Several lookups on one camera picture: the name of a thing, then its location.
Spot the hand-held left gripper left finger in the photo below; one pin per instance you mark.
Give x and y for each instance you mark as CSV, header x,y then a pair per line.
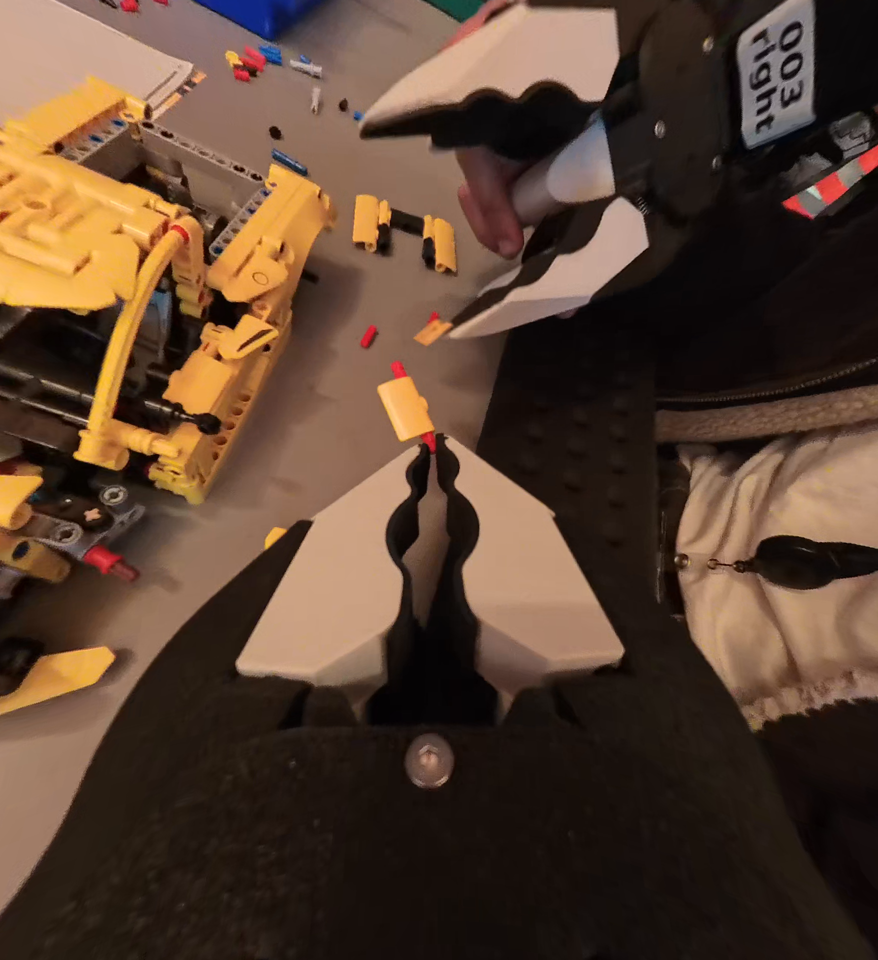
x,y
319,600

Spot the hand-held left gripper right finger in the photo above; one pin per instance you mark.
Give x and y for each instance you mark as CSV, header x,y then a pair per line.
x,y
536,600

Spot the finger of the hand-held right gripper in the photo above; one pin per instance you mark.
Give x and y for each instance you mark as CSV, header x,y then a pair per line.
x,y
514,60
581,270

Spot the yellow brick piece grey axle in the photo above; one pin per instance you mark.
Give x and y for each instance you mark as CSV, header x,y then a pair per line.
x,y
443,244

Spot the small yellow panel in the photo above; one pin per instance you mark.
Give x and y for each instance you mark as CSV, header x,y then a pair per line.
x,y
433,332

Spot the yellow brick beam piece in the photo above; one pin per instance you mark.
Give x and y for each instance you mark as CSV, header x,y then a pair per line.
x,y
405,409

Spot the yellow brick piece black connector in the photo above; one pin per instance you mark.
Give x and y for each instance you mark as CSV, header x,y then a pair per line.
x,y
368,221

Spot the grey desk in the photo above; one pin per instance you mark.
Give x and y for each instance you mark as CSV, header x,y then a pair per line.
x,y
319,420

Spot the person's right hand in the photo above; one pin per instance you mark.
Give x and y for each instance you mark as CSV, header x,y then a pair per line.
x,y
491,202

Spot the green plastic bin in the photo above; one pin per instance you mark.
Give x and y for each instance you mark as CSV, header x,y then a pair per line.
x,y
454,7

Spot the orange traffic cone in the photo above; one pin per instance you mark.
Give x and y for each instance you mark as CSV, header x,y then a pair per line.
x,y
844,176

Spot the white shirt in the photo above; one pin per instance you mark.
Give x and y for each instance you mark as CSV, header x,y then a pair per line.
x,y
784,637

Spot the blue plastic bin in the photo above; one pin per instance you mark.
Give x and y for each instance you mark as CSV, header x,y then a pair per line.
x,y
266,15

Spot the scattered red blue pins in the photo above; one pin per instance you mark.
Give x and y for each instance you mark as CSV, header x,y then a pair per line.
x,y
255,60

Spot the cluster of red black pins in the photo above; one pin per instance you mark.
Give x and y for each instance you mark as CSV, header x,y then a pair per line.
x,y
131,4

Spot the yellow brick car model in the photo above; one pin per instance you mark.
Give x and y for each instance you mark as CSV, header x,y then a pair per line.
x,y
49,225

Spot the open instruction booklet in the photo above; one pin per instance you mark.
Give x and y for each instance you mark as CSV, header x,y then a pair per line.
x,y
49,52

